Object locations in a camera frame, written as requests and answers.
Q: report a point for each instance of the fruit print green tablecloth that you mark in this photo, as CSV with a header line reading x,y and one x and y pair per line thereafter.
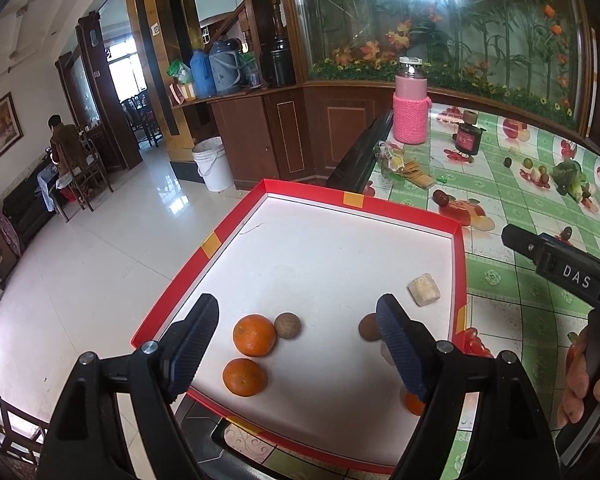
x,y
525,300

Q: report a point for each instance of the wooden cabinet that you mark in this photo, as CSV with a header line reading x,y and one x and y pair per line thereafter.
x,y
280,135

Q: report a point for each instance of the white plastic bucket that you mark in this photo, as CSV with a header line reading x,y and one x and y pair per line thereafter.
x,y
212,165

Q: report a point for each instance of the grey-blue thermos jug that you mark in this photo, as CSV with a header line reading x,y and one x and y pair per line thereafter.
x,y
225,66

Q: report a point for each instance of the black chair back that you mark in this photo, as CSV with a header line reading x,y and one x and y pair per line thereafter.
x,y
360,155

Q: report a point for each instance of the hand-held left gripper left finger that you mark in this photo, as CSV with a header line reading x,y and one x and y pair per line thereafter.
x,y
196,350

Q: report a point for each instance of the green bok choy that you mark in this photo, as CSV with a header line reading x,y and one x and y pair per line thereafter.
x,y
572,181

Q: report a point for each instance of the blue thermos jug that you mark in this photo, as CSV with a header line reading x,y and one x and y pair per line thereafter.
x,y
202,75

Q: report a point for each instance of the brown round fruit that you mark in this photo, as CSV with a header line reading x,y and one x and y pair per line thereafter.
x,y
368,327
287,325

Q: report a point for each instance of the dark plum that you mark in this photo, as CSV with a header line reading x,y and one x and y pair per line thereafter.
x,y
566,233

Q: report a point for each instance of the red box with white inside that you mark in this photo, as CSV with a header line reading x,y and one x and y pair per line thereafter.
x,y
330,260

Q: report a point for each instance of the peeled banana piece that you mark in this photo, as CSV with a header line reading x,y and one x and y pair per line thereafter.
x,y
534,175
424,289

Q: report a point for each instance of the dark red jujube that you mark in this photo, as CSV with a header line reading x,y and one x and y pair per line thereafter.
x,y
440,197

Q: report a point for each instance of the black jar with red label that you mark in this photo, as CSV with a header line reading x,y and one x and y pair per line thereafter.
x,y
468,137

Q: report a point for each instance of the pink crochet sleeved bottle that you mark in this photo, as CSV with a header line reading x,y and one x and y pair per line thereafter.
x,y
411,110

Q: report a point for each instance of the small orange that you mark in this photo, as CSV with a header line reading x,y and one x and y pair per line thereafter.
x,y
414,405
245,378

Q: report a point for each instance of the green and white bag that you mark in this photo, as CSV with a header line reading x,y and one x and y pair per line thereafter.
x,y
181,72

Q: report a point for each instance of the glass panel with artificial flowers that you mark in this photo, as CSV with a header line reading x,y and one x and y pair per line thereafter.
x,y
455,25

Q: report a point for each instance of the wooden chair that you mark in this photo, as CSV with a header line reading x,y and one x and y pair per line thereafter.
x,y
20,425
92,175

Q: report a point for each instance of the black thermos flask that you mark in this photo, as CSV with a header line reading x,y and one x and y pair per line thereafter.
x,y
281,62

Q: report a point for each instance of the clear pack of crackers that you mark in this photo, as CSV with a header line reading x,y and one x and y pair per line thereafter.
x,y
405,166

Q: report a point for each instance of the person's right hand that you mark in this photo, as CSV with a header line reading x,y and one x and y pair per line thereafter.
x,y
575,385

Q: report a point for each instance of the large orange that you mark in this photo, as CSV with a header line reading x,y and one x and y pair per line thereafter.
x,y
254,335

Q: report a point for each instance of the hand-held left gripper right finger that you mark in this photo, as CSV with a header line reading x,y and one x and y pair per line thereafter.
x,y
402,355

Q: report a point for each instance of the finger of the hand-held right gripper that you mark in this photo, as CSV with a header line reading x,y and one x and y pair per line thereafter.
x,y
522,242

